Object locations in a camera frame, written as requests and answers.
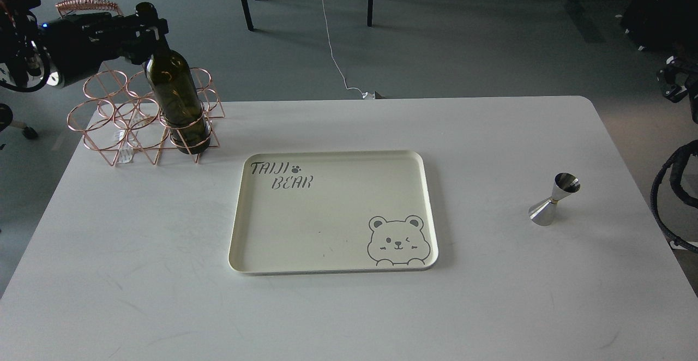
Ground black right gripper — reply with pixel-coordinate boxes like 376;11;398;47
39;11;169;88

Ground dark green wine bottle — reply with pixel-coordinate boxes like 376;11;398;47
135;2;211;155

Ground silver steel jigger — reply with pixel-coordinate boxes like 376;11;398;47
528;172;581;226

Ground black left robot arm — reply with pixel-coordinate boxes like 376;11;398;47
1;0;52;93

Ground left chair caster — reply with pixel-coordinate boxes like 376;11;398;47
10;121;38;140

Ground cream bear print tray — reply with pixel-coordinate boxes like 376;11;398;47
228;150;439;274

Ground rose gold wire bottle rack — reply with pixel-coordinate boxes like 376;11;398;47
57;0;225;166

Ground white floor cable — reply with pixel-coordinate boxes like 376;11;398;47
314;0;377;100

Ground black braided cable loop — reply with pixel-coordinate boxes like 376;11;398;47
651;140;698;254

